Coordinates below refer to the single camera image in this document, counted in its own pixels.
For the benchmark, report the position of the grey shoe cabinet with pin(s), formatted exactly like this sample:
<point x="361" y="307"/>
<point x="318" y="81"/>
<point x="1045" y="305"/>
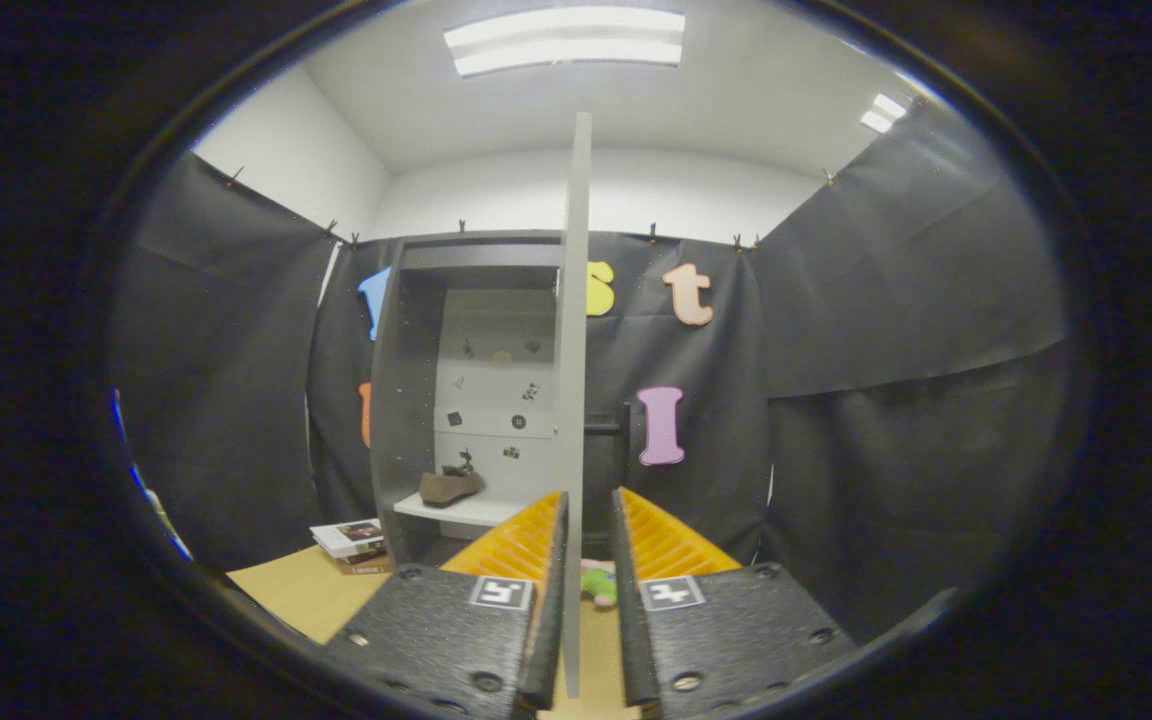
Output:
<point x="406" y="400"/>

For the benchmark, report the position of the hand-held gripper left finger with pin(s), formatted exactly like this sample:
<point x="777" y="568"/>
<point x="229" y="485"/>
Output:
<point x="554" y="600"/>

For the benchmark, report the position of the pink and green plush toy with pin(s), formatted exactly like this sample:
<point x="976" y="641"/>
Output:
<point x="601" y="588"/>

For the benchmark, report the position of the long ceiling light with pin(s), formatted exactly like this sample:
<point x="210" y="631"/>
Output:
<point x="566" y="40"/>

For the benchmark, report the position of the brown book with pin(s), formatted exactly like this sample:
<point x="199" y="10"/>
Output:
<point x="366" y="566"/>

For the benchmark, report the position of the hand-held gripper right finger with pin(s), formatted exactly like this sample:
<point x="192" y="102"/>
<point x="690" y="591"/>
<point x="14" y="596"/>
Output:
<point x="628" y="600"/>

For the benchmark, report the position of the small ceiling light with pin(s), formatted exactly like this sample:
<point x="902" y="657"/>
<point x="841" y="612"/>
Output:
<point x="883" y="112"/>

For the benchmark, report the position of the brown fluffy slipper shoe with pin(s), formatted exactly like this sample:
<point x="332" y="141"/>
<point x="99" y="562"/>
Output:
<point x="446" y="488"/>

